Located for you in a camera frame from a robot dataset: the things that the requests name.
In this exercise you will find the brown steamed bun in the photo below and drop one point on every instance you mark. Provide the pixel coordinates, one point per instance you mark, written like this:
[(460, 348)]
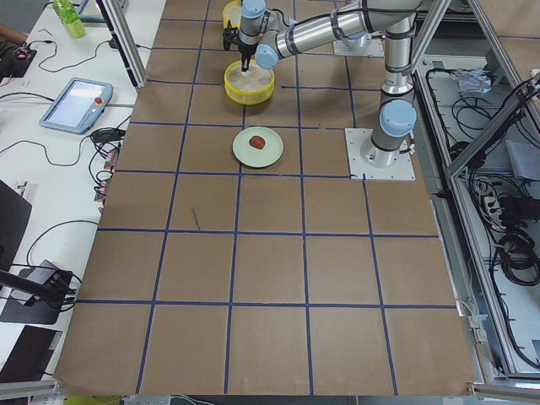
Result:
[(257, 142)]

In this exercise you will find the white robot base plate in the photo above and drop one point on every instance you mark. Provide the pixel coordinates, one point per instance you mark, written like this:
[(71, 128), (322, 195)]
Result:
[(366, 162)]

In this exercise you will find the aluminium frame post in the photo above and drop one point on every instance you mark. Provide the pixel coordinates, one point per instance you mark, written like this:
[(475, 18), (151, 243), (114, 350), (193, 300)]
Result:
[(120, 33)]

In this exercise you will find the light green round plate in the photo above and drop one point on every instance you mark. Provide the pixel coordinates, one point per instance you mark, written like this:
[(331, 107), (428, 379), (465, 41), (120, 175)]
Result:
[(258, 158)]

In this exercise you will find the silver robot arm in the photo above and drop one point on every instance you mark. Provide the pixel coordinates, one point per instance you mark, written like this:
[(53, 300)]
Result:
[(266, 35)]

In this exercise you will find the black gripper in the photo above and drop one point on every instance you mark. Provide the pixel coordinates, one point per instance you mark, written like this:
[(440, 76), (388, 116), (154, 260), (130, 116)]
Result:
[(245, 51)]

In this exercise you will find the green plastic bottle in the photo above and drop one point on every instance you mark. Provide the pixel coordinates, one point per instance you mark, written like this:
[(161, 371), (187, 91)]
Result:
[(69, 18)]

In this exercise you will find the blue teach pendant tablet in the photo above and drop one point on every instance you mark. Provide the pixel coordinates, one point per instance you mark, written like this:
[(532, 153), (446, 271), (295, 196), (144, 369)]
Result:
[(78, 106)]

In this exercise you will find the black monitor stand base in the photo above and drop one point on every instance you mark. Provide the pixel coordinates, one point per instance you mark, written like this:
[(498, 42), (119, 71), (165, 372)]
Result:
[(38, 294)]

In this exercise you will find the yellow rimmed steamer basket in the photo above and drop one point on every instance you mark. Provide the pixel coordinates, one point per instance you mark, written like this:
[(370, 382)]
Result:
[(252, 87)]

